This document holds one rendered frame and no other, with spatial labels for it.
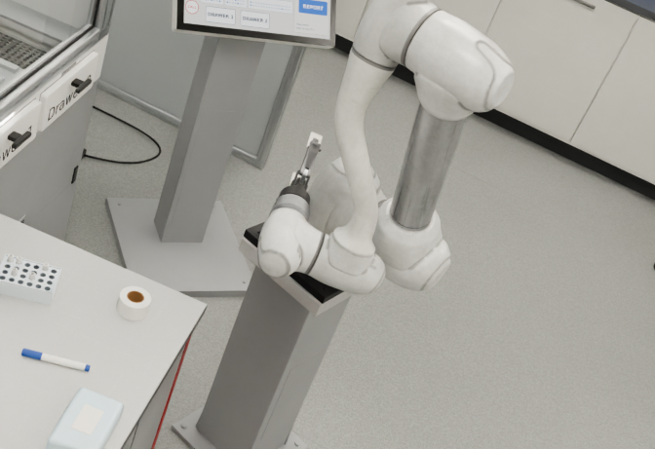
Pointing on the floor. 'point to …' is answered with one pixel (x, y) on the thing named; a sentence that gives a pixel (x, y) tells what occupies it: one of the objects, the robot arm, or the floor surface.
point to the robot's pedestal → (265, 366)
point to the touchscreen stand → (194, 185)
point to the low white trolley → (87, 345)
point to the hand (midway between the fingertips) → (306, 157)
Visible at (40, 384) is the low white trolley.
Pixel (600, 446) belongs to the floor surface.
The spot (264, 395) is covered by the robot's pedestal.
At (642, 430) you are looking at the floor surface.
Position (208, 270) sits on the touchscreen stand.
